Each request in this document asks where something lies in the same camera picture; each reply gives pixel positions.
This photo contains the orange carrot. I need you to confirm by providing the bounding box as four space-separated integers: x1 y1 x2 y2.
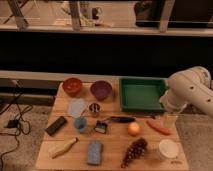
146 120 171 136

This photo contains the black rectangular block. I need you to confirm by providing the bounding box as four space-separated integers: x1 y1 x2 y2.
45 116 67 136

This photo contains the small metal cup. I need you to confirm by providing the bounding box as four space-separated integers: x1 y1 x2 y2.
89 103 100 114

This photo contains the white round container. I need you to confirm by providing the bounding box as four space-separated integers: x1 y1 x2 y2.
157 139 179 160

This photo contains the red bowl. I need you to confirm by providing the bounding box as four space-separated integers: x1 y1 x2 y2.
62 78 82 96

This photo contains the small black square object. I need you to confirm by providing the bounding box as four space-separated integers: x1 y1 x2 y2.
94 121 108 134

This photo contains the blue plastic cup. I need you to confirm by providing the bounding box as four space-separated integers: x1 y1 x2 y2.
73 117 87 133

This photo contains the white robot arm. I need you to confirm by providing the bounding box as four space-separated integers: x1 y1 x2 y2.
159 66 213 118

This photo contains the dark grape bunch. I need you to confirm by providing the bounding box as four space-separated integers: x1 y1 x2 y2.
121 138 148 168

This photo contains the black floor cable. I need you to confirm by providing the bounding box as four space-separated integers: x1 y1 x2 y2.
0 80 34 171

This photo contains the blue sponge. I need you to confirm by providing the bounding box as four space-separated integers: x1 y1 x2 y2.
87 141 103 165

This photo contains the black handled brush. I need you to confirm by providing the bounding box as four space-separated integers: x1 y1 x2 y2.
101 116 135 123

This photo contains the purple bowl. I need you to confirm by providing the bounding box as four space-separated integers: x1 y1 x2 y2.
90 80 112 101

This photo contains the green plastic tray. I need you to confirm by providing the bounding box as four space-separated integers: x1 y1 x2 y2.
119 78 167 113

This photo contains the translucent plastic lid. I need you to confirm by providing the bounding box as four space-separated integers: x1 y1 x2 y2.
67 98 87 118

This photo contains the orange apple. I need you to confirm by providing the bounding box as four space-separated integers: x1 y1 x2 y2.
127 122 140 136

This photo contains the wooden baguette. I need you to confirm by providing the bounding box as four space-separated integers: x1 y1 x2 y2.
49 138 78 158

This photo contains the clear yellowish glass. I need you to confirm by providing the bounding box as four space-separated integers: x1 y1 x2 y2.
163 113 178 128

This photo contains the black power adapter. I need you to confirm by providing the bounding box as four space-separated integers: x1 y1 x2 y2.
7 119 19 128

